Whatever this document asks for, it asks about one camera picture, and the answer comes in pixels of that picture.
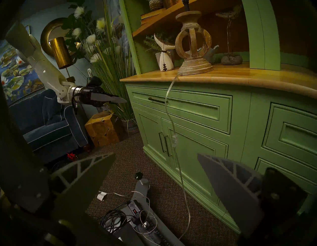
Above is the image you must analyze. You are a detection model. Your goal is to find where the metal door handle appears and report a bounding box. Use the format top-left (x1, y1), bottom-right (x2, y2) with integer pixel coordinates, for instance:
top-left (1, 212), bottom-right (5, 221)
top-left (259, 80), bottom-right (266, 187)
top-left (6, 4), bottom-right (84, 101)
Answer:
top-left (164, 135), bottom-right (172, 157)
top-left (158, 132), bottom-right (166, 153)

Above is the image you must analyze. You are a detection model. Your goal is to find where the shorebird figurine on stone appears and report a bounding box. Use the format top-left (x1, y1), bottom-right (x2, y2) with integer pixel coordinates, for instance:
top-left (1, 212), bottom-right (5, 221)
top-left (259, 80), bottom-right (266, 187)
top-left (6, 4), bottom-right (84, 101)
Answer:
top-left (215, 4), bottom-right (243, 65)

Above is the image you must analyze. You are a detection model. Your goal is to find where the tall ornamental grass plant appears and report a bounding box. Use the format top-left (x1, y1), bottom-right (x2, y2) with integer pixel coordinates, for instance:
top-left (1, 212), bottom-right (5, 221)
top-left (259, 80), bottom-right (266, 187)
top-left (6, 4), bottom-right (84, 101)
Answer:
top-left (62, 0), bottom-right (139, 134)

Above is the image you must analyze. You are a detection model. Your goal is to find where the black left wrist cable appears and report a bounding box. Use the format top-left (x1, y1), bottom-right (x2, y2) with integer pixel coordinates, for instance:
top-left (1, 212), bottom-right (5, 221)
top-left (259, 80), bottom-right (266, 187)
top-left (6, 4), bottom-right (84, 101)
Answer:
top-left (71, 86), bottom-right (79, 114)

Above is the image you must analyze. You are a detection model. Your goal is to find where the carved wooden table lamp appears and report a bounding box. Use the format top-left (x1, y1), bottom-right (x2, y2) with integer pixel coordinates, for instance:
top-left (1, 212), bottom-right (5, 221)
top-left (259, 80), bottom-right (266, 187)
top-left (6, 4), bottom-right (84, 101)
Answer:
top-left (175, 0), bottom-right (214, 75)

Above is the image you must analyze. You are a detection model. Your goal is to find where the black power strip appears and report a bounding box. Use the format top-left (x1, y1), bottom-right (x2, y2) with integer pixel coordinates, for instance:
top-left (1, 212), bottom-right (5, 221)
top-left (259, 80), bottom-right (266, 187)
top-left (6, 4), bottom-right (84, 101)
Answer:
top-left (126, 200), bottom-right (179, 246)

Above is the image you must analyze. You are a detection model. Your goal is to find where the blue wall painting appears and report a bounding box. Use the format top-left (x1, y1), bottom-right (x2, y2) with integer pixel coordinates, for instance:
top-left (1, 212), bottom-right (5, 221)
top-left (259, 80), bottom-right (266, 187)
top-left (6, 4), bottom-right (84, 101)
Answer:
top-left (109, 0), bottom-right (125, 50)

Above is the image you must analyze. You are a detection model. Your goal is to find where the water lily painting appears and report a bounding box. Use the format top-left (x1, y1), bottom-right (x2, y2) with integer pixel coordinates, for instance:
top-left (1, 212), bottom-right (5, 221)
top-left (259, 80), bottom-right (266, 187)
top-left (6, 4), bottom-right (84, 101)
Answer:
top-left (0, 40), bottom-right (45, 106)

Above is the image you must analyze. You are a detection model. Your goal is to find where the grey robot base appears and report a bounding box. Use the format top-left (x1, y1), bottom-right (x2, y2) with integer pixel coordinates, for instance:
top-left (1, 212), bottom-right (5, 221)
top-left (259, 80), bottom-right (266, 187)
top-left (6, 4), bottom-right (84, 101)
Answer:
top-left (109, 172), bottom-right (186, 246)

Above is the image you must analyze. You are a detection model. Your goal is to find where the white whale tail figurine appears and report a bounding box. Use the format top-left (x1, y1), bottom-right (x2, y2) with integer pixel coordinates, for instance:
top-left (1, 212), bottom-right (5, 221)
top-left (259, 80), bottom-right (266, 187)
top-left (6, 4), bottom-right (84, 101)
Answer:
top-left (154, 33), bottom-right (176, 72)

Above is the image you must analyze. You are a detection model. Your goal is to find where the green cabinet with wooden shelves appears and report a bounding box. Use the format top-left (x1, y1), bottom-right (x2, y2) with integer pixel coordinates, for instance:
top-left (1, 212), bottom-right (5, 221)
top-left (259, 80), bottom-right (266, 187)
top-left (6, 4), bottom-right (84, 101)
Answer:
top-left (119, 0), bottom-right (317, 235)

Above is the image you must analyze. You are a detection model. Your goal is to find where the old hardcover book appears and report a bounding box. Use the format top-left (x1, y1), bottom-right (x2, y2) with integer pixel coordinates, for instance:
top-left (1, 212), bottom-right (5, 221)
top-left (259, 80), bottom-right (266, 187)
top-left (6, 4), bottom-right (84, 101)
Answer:
top-left (141, 8), bottom-right (166, 20)

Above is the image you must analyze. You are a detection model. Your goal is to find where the bowl of shells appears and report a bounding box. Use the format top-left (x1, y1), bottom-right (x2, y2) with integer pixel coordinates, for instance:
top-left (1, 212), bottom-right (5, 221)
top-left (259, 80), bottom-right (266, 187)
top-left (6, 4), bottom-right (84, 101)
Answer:
top-left (204, 45), bottom-right (220, 63)

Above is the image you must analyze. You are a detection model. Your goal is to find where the green plant in grey pot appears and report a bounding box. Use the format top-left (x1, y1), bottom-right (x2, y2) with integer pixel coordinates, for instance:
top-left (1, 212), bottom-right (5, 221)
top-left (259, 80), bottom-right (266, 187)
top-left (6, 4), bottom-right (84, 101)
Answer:
top-left (144, 33), bottom-right (174, 66)

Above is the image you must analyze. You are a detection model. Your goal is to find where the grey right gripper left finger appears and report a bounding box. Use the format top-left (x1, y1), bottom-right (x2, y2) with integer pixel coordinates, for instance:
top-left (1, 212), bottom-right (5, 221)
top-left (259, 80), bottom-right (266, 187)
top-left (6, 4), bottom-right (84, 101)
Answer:
top-left (15, 153), bottom-right (116, 230)

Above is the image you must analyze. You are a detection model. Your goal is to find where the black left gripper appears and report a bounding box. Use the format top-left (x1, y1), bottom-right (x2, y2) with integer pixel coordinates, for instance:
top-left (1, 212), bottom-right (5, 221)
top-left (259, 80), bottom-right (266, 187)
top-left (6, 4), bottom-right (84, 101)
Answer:
top-left (74, 77), bottom-right (127, 107)

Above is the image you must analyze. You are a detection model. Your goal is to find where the yellow wood stump table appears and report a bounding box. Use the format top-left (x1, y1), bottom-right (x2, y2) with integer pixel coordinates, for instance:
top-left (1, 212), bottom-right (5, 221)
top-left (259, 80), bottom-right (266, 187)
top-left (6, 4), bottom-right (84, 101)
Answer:
top-left (85, 110), bottom-right (125, 148)

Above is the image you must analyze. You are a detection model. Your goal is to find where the clear lamp cable with switch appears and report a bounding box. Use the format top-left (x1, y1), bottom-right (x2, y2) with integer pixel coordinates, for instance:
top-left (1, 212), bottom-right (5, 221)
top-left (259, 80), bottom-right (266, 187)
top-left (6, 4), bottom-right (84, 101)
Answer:
top-left (165, 74), bottom-right (191, 241)

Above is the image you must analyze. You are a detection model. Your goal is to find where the black cable bundle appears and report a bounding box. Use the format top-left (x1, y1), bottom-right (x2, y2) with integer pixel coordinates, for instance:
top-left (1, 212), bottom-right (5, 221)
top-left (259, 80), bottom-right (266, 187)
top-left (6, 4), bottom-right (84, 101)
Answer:
top-left (98, 202), bottom-right (139, 233)

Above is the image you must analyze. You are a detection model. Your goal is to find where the gold cylinder lamp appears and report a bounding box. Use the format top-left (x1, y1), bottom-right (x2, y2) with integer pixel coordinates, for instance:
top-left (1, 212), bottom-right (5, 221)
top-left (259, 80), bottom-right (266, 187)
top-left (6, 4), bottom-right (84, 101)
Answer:
top-left (49, 37), bottom-right (76, 83)

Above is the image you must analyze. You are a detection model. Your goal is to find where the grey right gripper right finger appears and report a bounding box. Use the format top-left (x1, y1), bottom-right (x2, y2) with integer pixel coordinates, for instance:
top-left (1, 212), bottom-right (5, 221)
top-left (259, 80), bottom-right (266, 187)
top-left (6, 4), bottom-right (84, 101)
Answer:
top-left (197, 154), bottom-right (308, 237)

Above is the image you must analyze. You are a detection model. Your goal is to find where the blue sofa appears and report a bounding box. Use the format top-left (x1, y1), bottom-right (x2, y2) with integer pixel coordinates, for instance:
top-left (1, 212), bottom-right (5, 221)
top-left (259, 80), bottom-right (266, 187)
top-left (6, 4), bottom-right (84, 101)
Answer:
top-left (9, 89), bottom-right (89, 161)

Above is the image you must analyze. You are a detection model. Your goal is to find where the plant in woven basket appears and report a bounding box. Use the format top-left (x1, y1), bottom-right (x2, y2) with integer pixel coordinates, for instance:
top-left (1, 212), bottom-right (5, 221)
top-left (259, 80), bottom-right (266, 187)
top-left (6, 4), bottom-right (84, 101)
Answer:
top-left (149, 0), bottom-right (164, 11)

